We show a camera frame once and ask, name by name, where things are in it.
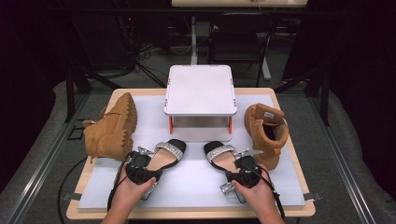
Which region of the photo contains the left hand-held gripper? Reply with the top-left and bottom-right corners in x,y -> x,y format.
124,147 -> 163,186

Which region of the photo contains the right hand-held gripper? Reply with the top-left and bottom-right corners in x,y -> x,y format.
225,149 -> 264,189

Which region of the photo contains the black sandal with silver heel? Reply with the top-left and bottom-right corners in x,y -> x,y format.
141,138 -> 187,202
203,140 -> 250,203

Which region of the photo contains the tan suede boot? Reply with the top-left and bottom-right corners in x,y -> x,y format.
244,103 -> 290,172
82,91 -> 138,163

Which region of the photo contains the white shoe rack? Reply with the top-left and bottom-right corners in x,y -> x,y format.
163,64 -> 238,143

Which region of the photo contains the person's right hand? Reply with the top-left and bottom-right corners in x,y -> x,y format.
232,166 -> 279,216

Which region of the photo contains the person's left hand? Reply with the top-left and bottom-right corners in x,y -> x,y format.
110,169 -> 157,216

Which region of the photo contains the grey metal table clip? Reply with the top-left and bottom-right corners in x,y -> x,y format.
303,191 -> 323,202
62,192 -> 82,202

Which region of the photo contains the black metal stand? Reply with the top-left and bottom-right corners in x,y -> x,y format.
274,66 -> 331,127
64,62 -> 122,124

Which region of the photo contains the black folding chair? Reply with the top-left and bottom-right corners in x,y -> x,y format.
207,12 -> 276,88

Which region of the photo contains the white background desk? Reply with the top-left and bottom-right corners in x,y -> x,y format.
171,0 -> 308,81

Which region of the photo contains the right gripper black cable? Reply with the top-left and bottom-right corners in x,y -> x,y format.
248,164 -> 286,220

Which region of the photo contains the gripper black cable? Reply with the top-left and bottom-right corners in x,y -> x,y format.
248,164 -> 286,220
57,151 -> 134,224

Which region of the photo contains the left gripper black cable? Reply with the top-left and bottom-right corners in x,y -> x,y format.
57,151 -> 134,224

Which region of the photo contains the bundle of floor cables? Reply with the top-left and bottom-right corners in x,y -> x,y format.
118,15 -> 194,88

